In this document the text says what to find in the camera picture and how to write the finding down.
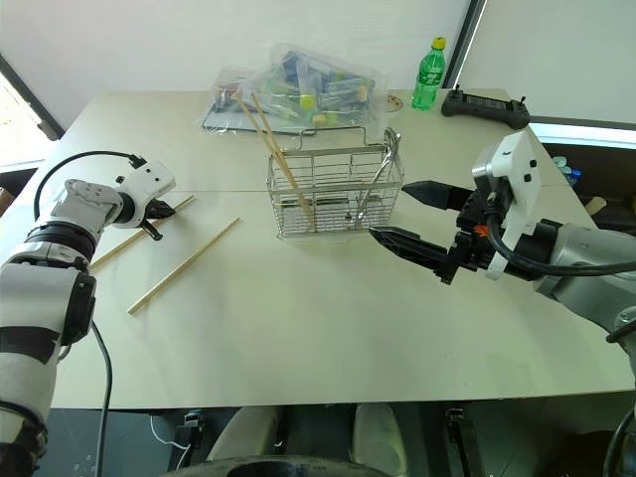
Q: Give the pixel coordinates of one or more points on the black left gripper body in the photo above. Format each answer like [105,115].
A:
[155,210]

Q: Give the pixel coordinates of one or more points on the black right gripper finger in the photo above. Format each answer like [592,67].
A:
[412,248]
[432,194]

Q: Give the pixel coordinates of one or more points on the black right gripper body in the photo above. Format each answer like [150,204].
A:
[473,233]

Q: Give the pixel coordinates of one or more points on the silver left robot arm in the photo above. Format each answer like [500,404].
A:
[30,293]

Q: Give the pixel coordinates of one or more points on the metal spoon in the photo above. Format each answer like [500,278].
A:
[381,171]

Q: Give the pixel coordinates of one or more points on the wooden chopstick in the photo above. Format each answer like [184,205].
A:
[184,266]
[119,248]
[283,149]
[270,144]

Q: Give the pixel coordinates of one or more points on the black handheld remote controller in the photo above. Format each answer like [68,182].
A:
[484,107]

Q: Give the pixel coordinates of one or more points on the small blue and clear items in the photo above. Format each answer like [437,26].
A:
[569,171]

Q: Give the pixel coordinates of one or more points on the green plastic bottle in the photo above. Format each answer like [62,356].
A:
[427,79]

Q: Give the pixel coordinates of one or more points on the clear plastic bag of items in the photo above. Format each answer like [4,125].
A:
[318,84]

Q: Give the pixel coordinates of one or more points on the beige rounded shape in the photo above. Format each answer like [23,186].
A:
[243,432]
[377,437]

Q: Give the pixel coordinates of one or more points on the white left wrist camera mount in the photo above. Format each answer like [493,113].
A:
[151,178]

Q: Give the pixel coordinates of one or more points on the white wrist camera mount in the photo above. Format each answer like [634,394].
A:
[522,174]
[151,178]

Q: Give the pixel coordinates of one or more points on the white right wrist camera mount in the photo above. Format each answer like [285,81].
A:
[522,174]

